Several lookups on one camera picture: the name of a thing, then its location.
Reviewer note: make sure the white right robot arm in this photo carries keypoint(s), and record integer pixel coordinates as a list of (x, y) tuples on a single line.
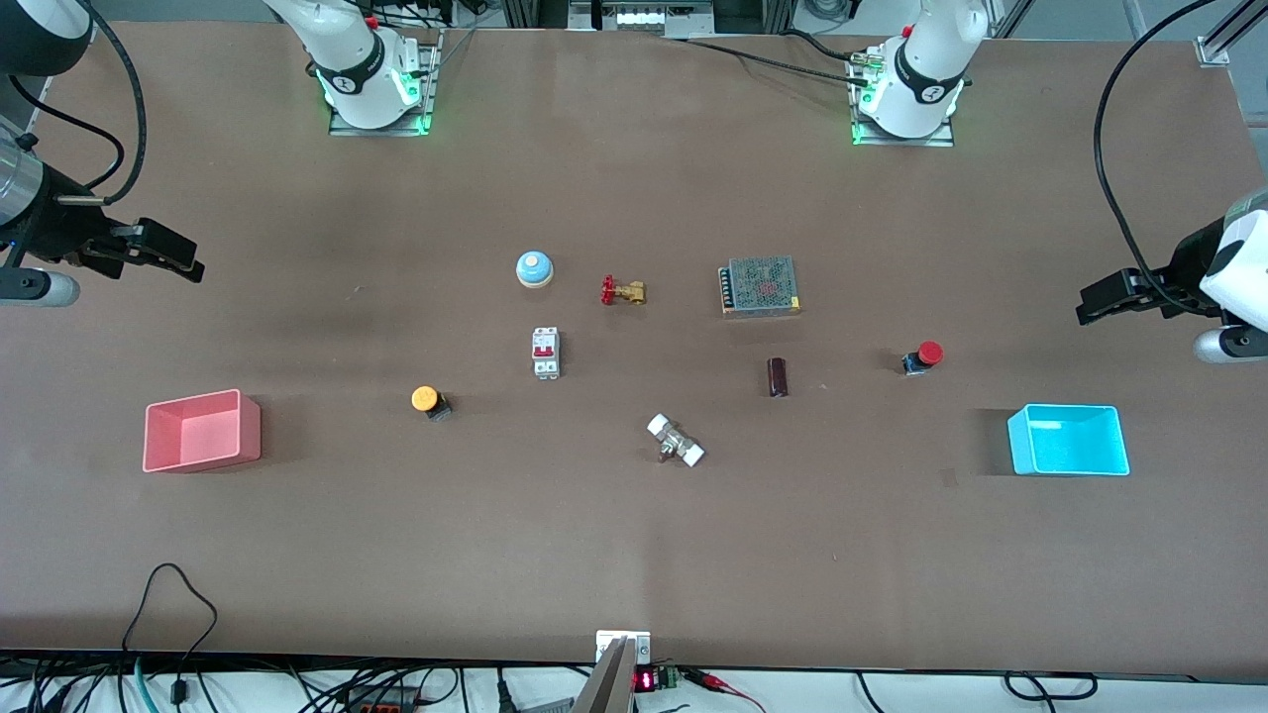
[(349, 54)]

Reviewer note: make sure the metal mesh power supply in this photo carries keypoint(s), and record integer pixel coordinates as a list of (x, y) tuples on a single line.
[(760, 285)]

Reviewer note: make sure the white circuit breaker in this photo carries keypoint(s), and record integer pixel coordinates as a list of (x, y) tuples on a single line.
[(546, 353)]

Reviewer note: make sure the blue round bell button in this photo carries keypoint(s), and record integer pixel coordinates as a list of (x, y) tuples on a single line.
[(535, 268)]

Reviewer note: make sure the aluminium profile bracket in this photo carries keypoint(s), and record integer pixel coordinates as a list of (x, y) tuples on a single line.
[(1228, 35)]

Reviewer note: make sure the cyan plastic box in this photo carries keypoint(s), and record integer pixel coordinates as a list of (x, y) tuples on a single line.
[(1070, 442)]

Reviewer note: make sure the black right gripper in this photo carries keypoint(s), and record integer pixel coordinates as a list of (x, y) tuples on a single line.
[(61, 230)]

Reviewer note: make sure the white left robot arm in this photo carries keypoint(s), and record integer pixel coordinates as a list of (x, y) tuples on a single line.
[(926, 69)]

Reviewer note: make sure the aluminium frame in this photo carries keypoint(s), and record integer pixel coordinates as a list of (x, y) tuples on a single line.
[(644, 15)]

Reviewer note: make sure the red digit display module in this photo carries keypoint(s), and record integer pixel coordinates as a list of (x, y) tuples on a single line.
[(656, 679)]

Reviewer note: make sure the grey camera mount beam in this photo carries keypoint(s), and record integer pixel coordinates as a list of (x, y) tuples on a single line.
[(609, 683)]

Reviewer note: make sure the white and metal pipe fitting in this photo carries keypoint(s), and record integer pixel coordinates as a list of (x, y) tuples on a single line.
[(676, 441)]

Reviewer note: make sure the pink plastic box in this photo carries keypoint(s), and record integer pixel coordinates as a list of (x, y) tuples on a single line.
[(201, 433)]

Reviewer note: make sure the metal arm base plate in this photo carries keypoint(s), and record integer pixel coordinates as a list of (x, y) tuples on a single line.
[(946, 139), (428, 94)]

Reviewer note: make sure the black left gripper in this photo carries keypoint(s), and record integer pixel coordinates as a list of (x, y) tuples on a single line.
[(1185, 269)]

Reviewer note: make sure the yellow push button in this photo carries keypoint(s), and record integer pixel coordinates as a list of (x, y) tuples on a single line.
[(428, 400)]

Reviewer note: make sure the dark brown cylinder capacitor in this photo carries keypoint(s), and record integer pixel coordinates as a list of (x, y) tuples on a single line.
[(778, 377)]

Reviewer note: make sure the red push button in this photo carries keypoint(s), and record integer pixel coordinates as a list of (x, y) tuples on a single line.
[(924, 356)]

